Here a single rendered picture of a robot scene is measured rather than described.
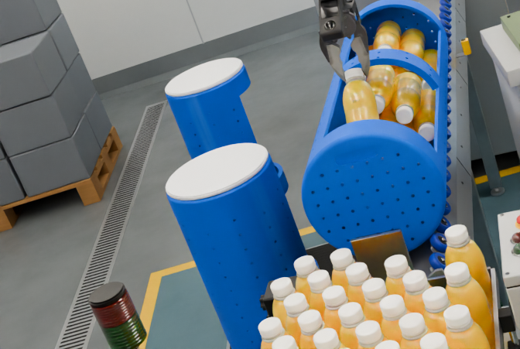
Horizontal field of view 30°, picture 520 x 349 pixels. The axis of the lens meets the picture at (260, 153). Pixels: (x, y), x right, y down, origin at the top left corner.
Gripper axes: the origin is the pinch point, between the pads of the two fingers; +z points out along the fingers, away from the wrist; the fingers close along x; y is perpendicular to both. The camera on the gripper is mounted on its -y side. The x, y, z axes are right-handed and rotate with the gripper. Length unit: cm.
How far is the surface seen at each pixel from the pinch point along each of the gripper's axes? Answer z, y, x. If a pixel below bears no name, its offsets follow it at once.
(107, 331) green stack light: 7, -71, 36
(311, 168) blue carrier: 8.6, -23.1, 9.1
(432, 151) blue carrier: 12.9, -18.3, -13.9
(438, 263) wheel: 29.7, -32.0, -10.9
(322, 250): 113, 128, 59
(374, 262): 27.5, -31.0, 1.0
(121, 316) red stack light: 5, -71, 33
